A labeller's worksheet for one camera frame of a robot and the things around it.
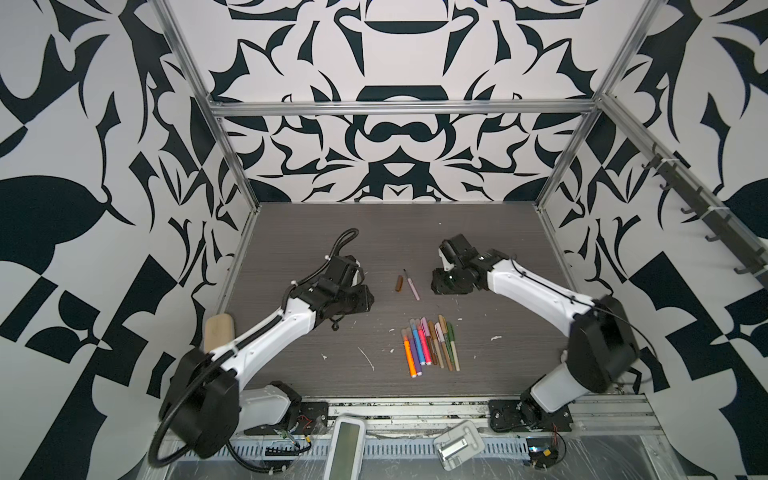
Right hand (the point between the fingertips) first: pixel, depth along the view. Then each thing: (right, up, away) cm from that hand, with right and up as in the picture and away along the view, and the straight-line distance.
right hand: (438, 285), depth 86 cm
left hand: (-19, -2, -4) cm, 19 cm away
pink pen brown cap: (-6, -4, +10) cm, 12 cm away
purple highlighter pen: (-7, -18, -3) cm, 20 cm away
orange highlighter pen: (-9, -19, -3) cm, 21 cm away
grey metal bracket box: (+2, -34, -17) cm, 38 cm away
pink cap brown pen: (-3, -14, +1) cm, 15 cm away
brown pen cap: (-11, -2, +12) cm, 16 cm away
